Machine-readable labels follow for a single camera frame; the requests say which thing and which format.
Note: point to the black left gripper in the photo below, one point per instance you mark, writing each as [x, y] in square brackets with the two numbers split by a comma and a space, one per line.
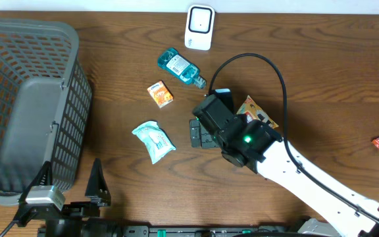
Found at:
[99, 193]

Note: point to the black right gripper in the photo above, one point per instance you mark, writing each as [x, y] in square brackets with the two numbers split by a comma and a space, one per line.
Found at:
[206, 139]

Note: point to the light blue tissue pack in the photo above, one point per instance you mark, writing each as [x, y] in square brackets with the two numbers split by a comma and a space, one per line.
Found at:
[155, 140]

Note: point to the small orange snack pack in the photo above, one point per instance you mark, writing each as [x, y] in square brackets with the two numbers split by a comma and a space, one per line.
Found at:
[160, 94]

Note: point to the blue mouthwash bottle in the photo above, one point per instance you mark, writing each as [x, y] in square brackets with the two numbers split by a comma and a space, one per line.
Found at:
[171, 61]

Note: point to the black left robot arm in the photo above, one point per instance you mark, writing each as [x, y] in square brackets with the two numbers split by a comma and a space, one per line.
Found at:
[73, 224]

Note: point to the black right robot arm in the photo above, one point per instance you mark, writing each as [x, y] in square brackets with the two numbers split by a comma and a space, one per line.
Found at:
[263, 150]

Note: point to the white barcode scanner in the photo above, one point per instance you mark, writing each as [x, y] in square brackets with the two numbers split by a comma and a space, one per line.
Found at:
[199, 27]

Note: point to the grey plastic shopping basket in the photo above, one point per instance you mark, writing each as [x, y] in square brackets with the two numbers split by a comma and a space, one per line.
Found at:
[45, 99]

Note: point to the black mounting rail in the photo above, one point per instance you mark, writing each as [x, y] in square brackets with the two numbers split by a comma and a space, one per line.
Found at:
[156, 231]

